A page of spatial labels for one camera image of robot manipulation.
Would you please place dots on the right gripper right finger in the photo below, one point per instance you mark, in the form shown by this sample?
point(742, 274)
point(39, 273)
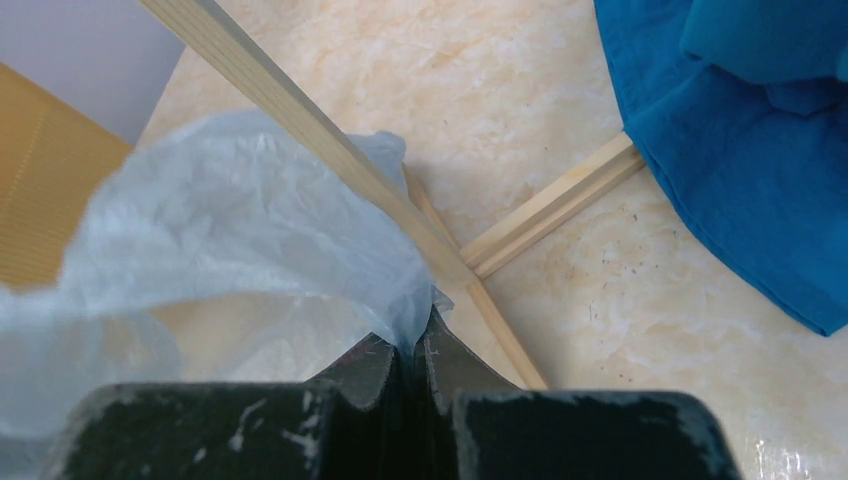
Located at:
point(479, 425)

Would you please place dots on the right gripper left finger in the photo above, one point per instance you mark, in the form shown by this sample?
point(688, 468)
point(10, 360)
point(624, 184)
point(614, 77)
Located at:
point(331, 426)

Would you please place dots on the blue plastic trash bag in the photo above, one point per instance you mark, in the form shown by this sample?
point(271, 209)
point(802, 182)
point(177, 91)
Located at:
point(201, 249)

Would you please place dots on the yellow mesh trash bin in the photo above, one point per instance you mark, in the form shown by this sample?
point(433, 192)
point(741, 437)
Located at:
point(52, 159)

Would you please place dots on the wooden clothes rack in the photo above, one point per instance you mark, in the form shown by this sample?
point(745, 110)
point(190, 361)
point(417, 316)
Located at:
point(217, 38)

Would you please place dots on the blue t-shirt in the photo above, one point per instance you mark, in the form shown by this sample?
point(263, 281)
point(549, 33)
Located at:
point(764, 190)

